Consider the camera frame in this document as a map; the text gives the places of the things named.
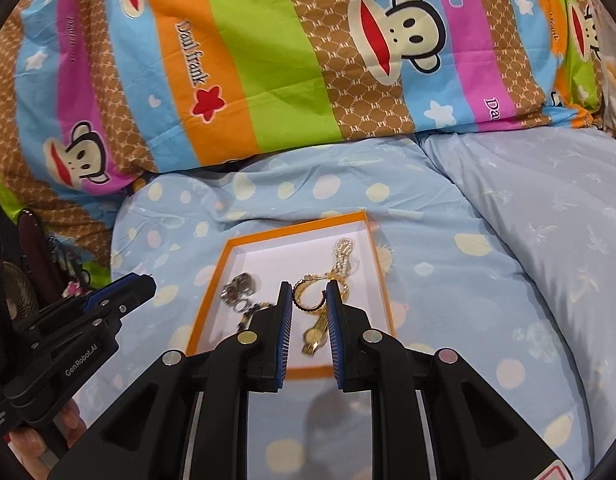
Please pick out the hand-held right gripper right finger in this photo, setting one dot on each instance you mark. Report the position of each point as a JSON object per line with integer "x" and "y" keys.
{"x": 335, "y": 340}

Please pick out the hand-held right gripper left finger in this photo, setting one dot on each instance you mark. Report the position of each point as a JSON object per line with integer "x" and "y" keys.
{"x": 284, "y": 340}

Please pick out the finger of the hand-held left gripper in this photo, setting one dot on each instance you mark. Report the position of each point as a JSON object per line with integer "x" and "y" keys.
{"x": 78, "y": 360}
{"x": 118, "y": 287}

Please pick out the gold wrist watch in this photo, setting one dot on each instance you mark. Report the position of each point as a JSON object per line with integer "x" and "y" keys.
{"x": 315, "y": 335}

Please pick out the silver metal watch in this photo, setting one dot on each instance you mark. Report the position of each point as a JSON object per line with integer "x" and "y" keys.
{"x": 240, "y": 285}

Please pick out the orange shallow box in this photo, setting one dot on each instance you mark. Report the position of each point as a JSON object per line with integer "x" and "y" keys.
{"x": 288, "y": 255}

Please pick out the person's left hand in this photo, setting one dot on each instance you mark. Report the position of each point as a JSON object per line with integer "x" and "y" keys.
{"x": 63, "y": 417}

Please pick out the dark brown wooden object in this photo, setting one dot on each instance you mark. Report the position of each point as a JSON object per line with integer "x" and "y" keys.
{"x": 38, "y": 255}

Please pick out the blue dotted quilt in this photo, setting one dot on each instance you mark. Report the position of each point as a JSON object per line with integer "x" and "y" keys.
{"x": 428, "y": 285}

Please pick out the pale blue leaf-print quilt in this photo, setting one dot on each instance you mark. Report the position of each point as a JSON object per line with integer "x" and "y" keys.
{"x": 548, "y": 210}

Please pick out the large striped cartoon monkey pillow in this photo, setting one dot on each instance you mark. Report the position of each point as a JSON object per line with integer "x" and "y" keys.
{"x": 288, "y": 60}

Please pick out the small striped cartoon monkey pillow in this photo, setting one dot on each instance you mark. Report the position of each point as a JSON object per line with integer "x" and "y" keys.
{"x": 585, "y": 35}

